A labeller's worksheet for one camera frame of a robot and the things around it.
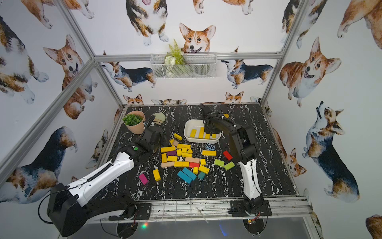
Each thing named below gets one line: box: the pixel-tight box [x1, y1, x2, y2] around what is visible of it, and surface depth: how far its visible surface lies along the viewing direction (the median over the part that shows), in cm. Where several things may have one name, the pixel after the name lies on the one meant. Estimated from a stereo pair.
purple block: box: [167, 150, 177, 156], surface depth 95 cm
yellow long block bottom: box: [174, 161, 190, 168], surface depth 90 cm
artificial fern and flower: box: [164, 38, 187, 77], surface depth 84 cm
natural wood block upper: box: [185, 156, 200, 164], surface depth 92 cm
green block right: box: [223, 161, 236, 171], surface depth 90 cm
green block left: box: [213, 158, 225, 167], surface depth 91 cm
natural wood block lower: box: [161, 161, 175, 168], surface depth 90 cm
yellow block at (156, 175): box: [152, 168, 162, 182], surface depth 85 cm
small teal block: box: [197, 171, 206, 181], surface depth 86 cm
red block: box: [222, 150, 234, 161], surface depth 94 cm
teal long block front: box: [177, 170, 193, 184], surface depth 86 cm
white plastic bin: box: [184, 119, 222, 144], surface depth 105 cm
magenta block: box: [138, 173, 149, 185], surface depth 85 cm
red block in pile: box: [189, 161, 200, 169], surface depth 90 cm
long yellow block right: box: [201, 149, 217, 157], surface depth 95 cm
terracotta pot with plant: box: [122, 110, 146, 135], surface depth 99 cm
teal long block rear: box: [181, 166, 197, 181], surface depth 87 cm
